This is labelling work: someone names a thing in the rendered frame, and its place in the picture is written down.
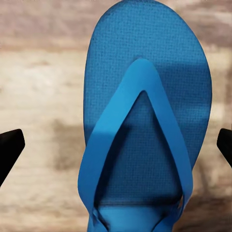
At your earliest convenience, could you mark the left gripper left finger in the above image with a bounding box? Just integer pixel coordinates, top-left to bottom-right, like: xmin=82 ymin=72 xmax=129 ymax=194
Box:
xmin=0 ymin=129 xmax=25 ymax=186

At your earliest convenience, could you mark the sandal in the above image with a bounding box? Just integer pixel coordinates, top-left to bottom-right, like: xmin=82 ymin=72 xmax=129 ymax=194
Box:
xmin=78 ymin=0 xmax=212 ymax=232

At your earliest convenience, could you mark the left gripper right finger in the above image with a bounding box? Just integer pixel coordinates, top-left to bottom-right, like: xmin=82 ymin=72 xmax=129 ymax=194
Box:
xmin=217 ymin=129 xmax=232 ymax=167

